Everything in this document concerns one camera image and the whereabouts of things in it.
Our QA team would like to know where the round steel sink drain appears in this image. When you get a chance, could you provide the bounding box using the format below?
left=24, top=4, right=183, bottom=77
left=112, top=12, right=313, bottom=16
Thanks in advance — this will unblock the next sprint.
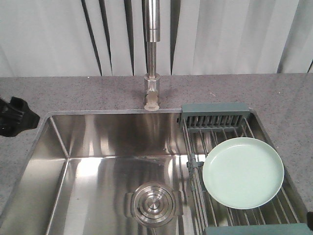
left=124, top=182, right=183, bottom=228

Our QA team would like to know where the steel roll-up drying rack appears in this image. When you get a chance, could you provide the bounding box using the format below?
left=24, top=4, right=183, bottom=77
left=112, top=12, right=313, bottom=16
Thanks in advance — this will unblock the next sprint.
left=179, top=103, right=313, bottom=235

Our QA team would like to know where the stainless steel sink basin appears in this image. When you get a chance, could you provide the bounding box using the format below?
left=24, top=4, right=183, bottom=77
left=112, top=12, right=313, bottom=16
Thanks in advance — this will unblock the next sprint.
left=0, top=110, right=198, bottom=235

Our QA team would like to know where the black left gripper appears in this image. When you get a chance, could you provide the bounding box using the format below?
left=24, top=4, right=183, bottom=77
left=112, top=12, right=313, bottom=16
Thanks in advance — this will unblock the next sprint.
left=0, top=96, right=40, bottom=137

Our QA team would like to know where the pale green round plate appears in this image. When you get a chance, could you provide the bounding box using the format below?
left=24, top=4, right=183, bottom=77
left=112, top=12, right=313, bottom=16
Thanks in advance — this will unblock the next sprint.
left=202, top=137, right=285, bottom=210

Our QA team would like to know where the stainless steel faucet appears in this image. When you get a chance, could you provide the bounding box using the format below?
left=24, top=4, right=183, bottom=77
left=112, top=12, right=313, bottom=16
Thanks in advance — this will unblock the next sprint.
left=144, top=0, right=160, bottom=112

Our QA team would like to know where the white pleated curtain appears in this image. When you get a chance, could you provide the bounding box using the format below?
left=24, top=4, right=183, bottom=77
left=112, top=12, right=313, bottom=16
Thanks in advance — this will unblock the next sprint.
left=0, top=0, right=313, bottom=77

